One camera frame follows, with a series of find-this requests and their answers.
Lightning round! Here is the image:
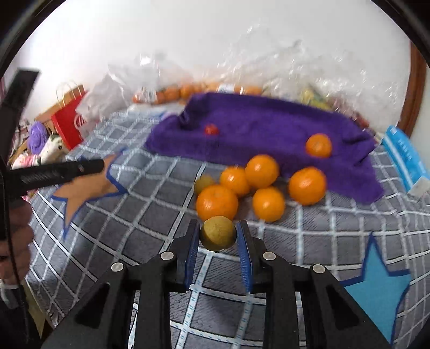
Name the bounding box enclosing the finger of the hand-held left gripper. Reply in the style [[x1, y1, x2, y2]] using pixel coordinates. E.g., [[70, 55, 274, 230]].
[[9, 159, 106, 198]]

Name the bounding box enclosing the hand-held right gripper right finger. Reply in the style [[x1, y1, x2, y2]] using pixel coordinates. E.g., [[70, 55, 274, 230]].
[[236, 219, 393, 349]]

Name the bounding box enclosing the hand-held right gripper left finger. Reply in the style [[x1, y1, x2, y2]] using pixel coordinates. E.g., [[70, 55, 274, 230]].
[[40, 219, 201, 349]]

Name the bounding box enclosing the olive green round fruit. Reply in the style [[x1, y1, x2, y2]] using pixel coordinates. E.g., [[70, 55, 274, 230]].
[[194, 174, 216, 195], [200, 216, 237, 252]]

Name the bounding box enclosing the round orange mandarin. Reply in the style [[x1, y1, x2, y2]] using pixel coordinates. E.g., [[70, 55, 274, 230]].
[[245, 154, 280, 189], [252, 187, 286, 223], [305, 133, 333, 159], [196, 184, 240, 222], [288, 167, 327, 206], [220, 166, 251, 198]]

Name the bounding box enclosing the person's left hand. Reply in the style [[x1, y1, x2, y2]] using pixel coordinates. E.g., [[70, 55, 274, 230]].
[[0, 201, 35, 290]]

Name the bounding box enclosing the white plush toy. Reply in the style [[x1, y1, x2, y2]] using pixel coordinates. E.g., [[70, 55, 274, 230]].
[[40, 135, 68, 162]]

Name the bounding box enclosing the purple fluffy cloth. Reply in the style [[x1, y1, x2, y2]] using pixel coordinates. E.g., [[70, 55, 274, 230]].
[[27, 121, 48, 147]]

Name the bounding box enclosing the red gift bag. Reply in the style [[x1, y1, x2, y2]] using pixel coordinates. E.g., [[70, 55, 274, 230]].
[[50, 81, 88, 151]]

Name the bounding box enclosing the grey checked blanket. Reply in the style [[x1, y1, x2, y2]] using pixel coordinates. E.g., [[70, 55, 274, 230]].
[[25, 107, 430, 349]]

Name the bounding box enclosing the white plastic bag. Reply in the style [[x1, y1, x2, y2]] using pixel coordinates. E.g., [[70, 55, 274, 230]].
[[74, 71, 135, 135]]

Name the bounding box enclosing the purple towel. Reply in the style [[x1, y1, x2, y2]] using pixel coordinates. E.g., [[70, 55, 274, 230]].
[[144, 92, 385, 205]]

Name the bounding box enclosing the pile of bagged oranges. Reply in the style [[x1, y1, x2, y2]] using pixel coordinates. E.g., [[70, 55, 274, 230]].
[[202, 81, 263, 97], [132, 85, 203, 104]]

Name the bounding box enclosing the bagged yellow green fruit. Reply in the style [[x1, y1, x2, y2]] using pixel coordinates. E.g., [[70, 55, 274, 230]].
[[300, 85, 337, 108]]

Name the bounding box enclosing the blue packet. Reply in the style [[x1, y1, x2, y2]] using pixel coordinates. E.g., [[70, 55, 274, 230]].
[[381, 126, 430, 199]]

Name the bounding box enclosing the crinkled clear plastic bag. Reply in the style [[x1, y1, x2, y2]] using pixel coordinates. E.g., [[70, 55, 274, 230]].
[[296, 75, 402, 132]]

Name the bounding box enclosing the large clear plastic bag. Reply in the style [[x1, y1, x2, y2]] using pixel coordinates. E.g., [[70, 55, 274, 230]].
[[201, 25, 370, 111]]

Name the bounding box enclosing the brown wooden frame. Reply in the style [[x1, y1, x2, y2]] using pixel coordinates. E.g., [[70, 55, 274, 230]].
[[398, 40, 428, 137]]

